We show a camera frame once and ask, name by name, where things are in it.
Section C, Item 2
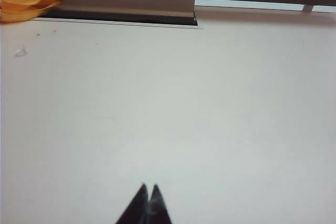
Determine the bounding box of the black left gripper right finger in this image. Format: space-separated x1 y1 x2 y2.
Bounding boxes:
144 184 173 224

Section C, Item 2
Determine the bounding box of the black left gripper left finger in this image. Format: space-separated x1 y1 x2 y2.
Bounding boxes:
114 183 150 224

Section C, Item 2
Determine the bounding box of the small clear plastic scrap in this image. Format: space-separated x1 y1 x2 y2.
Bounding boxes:
14 45 27 58

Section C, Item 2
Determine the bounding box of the orange plastic bag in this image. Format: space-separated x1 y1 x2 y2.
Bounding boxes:
0 0 62 24

